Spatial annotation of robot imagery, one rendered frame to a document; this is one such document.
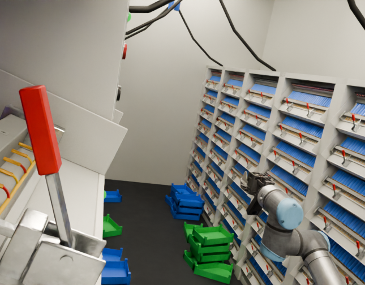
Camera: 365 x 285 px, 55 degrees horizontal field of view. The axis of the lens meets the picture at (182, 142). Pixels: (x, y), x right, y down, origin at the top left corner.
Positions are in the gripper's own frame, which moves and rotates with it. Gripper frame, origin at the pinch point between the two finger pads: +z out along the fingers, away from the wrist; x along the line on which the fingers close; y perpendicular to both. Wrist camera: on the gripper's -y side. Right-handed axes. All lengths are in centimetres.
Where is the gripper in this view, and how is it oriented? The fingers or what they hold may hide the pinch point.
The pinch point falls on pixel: (243, 181)
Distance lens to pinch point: 150.5
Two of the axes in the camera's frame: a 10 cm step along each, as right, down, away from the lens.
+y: 1.9, -9.6, -2.2
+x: -9.5, -1.2, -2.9
